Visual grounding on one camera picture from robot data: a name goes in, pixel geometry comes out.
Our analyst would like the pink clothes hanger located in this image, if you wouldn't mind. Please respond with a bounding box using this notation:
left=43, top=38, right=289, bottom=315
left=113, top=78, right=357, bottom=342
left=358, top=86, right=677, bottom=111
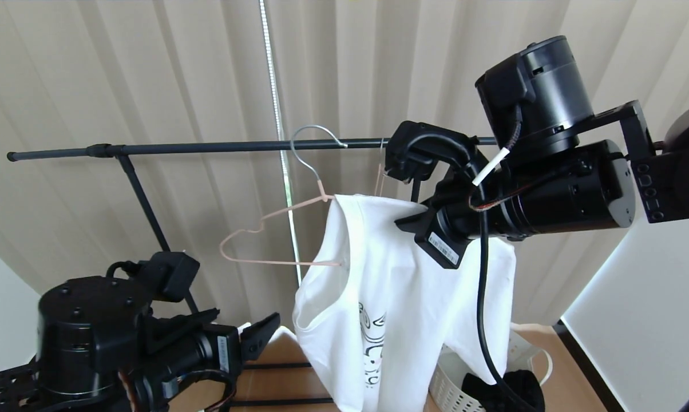
left=219, top=124, right=350, bottom=268
left=374, top=138, right=391, bottom=196

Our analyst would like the black clothes rack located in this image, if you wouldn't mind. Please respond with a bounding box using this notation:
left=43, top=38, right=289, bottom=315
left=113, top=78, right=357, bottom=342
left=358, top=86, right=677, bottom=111
left=7, top=136, right=497, bottom=412

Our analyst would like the beige curtain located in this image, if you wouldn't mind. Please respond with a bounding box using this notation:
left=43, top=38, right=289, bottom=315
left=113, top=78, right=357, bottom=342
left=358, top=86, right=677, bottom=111
left=0, top=0, right=689, bottom=344

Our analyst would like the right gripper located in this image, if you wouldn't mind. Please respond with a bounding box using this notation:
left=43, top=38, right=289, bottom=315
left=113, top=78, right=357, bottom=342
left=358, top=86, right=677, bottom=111
left=394, top=140, right=637, bottom=270

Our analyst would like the white printed shirt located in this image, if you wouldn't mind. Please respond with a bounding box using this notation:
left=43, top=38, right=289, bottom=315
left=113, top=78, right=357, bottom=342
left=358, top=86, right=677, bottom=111
left=292, top=193, right=517, bottom=412

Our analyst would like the black garment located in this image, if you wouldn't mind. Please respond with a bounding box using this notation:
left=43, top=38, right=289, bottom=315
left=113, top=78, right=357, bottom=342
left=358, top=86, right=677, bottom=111
left=465, top=369, right=546, bottom=412

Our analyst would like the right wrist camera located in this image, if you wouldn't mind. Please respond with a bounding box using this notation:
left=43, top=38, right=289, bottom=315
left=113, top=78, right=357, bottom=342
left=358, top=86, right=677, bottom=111
left=385, top=121, right=477, bottom=184

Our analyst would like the white laundry basket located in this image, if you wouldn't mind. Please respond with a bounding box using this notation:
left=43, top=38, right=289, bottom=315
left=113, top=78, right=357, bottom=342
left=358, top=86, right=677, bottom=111
left=429, top=325, right=553, bottom=412

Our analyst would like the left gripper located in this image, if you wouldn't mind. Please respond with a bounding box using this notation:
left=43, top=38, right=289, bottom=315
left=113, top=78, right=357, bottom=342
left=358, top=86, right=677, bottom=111
left=132, top=311, right=282, bottom=402

